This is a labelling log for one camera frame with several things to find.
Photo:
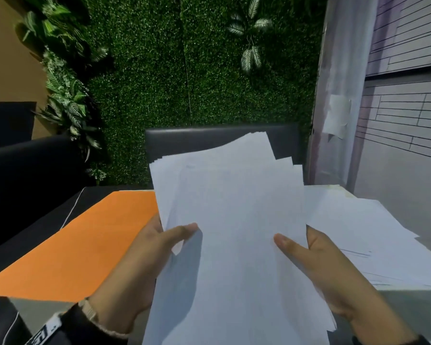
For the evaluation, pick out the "person's left hand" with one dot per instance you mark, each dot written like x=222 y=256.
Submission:
x=133 y=276

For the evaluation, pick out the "person's right hand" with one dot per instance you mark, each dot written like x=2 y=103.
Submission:
x=337 y=283

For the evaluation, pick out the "white sheets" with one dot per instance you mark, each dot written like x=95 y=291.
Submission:
x=362 y=226

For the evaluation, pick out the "orange folder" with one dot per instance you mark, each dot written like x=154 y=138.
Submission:
x=75 y=247

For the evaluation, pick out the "gathered white paper bundle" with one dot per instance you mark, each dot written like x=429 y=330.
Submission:
x=237 y=211

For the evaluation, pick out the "person's left forearm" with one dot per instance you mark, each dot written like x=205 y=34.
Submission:
x=89 y=312

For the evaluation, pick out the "person's right forearm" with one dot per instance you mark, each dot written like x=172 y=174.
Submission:
x=380 y=326

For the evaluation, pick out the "black leather sofa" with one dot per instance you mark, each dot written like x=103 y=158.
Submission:
x=21 y=176

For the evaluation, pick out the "black leather bench backrest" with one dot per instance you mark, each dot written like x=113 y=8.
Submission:
x=201 y=140

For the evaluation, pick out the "white paper note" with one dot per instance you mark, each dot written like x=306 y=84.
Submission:
x=337 y=116

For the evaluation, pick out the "black sofa backrest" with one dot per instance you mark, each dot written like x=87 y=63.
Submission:
x=7 y=122

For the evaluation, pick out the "artificial fern plant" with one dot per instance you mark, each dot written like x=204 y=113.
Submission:
x=64 y=86

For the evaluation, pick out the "artificial green hedge panel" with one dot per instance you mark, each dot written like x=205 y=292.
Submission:
x=158 y=68

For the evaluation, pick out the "white sheer curtain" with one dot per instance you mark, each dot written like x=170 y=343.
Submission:
x=344 y=50

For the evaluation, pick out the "hanging striped fern leaves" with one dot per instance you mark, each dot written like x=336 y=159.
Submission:
x=251 y=57

